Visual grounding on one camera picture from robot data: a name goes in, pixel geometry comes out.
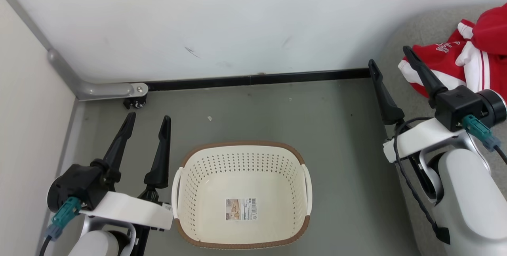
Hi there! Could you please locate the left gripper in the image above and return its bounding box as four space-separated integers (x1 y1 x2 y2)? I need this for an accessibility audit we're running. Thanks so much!
47 112 175 231

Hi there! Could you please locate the black caster wheel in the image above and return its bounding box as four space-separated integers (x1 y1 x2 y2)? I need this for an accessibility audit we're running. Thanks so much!
123 94 148 110

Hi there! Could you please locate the red jersey with navy letters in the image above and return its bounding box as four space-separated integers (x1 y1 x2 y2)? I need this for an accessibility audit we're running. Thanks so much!
471 3 507 56

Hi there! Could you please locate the teal connector with black cable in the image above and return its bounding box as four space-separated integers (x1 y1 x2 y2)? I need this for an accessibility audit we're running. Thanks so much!
461 114 507 165
38 197 82 256

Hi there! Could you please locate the white perforated laundry basket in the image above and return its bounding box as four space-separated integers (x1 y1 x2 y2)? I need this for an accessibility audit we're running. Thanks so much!
171 141 313 250

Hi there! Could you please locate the grey fabric sofa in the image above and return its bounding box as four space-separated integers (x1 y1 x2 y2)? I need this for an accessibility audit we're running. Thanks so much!
376 4 507 256

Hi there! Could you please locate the black baseboard strip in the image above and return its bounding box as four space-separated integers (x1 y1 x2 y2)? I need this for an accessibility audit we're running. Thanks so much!
146 68 371 92

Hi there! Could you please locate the paper label sticker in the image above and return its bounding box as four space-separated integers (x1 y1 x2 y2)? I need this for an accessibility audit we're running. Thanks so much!
225 198 258 221

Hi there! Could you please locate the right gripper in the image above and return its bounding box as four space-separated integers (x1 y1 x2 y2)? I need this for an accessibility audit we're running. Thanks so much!
368 46 507 163

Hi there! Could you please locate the red garment with white stripes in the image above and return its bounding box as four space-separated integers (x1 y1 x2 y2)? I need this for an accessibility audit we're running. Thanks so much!
398 19 507 98

